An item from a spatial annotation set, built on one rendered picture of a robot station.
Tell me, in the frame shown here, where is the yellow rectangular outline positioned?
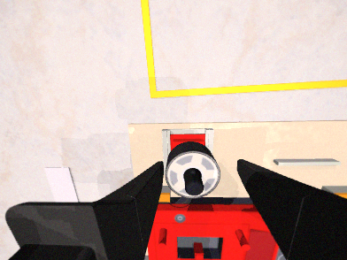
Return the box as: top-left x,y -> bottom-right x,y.
141,0 -> 347,98

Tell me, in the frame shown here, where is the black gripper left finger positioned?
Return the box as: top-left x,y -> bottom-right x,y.
5,161 -> 164,260

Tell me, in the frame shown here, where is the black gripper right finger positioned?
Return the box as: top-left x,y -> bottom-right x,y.
236,159 -> 347,260

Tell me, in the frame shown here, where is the black and white toy wheel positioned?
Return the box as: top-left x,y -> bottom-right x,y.
165,141 -> 220,199

